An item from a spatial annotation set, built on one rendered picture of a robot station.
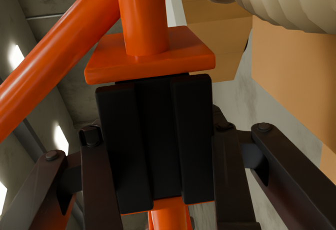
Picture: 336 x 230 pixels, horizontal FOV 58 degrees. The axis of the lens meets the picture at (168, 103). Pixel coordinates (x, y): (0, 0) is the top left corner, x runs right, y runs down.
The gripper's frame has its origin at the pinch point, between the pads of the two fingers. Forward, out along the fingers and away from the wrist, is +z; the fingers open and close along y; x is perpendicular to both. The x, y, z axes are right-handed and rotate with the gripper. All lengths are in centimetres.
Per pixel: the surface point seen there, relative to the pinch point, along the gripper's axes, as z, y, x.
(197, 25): 134, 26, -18
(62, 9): 1014, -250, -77
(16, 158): 676, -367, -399
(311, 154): 174, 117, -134
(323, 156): 78, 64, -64
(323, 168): 78, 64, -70
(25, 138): 715, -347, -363
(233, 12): 136, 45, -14
